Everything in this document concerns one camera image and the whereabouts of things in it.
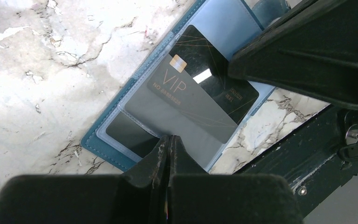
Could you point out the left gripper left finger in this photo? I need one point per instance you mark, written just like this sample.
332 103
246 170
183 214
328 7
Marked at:
137 196

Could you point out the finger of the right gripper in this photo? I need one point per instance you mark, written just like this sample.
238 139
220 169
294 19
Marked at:
312 50

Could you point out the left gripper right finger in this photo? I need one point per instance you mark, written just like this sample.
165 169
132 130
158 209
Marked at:
197 197

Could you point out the blue card holder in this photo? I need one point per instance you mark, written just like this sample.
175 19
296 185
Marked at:
137 118

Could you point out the black VIP credit card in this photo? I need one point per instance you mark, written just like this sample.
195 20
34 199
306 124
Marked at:
193 79

